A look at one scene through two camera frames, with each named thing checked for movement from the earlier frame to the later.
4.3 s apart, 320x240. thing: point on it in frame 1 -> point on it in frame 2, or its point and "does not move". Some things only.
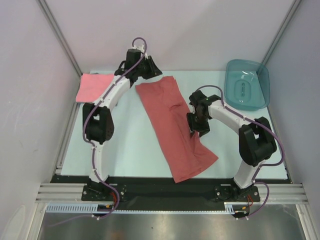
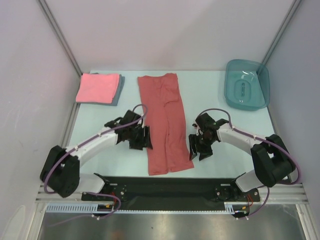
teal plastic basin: (246, 84) does not move
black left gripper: (154, 71) -> (139, 145)
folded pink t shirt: (92, 86) does not move
